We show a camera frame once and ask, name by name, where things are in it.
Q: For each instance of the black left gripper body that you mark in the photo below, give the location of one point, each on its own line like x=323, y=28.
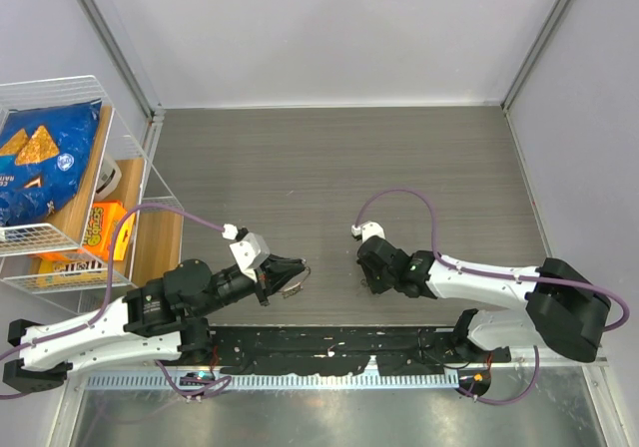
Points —
x=264, y=278

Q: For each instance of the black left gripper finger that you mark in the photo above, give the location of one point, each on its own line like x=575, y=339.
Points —
x=285, y=266
x=283, y=281

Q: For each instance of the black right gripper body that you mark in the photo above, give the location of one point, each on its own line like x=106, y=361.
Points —
x=387, y=280

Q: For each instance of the silver keyring with clips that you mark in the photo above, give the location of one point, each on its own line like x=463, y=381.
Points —
x=297, y=287

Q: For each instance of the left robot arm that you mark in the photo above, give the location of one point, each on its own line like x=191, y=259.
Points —
x=165, y=320

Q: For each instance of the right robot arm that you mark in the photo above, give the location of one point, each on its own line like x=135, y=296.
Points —
x=530, y=306

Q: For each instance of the wooden shelf board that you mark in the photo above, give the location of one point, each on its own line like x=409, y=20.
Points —
x=156, y=243

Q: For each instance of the orange candy box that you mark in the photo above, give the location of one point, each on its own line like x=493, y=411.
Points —
x=103, y=220

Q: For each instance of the white round device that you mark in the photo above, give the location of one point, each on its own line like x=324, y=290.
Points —
x=109, y=177

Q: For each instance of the yellow snack box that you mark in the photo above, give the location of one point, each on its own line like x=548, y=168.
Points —
x=53, y=271

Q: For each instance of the blue chips bag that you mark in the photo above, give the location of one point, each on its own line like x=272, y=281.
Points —
x=44, y=156

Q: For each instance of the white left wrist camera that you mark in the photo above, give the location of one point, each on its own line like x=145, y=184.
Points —
x=249, y=249

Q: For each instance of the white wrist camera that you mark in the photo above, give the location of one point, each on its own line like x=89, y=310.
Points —
x=249, y=249
x=367, y=230

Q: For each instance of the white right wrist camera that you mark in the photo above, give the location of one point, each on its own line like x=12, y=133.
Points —
x=367, y=230

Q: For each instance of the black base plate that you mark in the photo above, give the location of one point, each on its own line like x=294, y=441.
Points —
x=343, y=350

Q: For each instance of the aluminium frame rail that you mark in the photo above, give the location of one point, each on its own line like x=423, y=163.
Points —
x=117, y=56

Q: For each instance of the white wire shelf rack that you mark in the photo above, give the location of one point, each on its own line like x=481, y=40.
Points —
x=82, y=205

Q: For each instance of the white slotted cable duct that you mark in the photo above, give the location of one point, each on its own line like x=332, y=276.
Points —
x=155, y=381

